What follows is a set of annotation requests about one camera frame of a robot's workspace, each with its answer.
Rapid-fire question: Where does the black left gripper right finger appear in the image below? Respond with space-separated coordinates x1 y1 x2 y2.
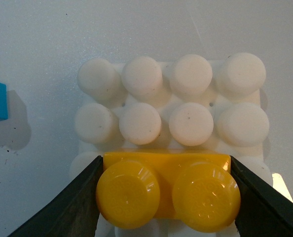
231 157 293 237

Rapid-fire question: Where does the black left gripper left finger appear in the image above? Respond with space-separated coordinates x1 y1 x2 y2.
10 156 103 237

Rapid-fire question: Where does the yellow two-stud block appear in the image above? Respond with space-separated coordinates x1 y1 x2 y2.
96 149 241 233

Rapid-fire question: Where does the white studded base block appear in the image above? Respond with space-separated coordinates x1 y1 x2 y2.
70 53 273 237

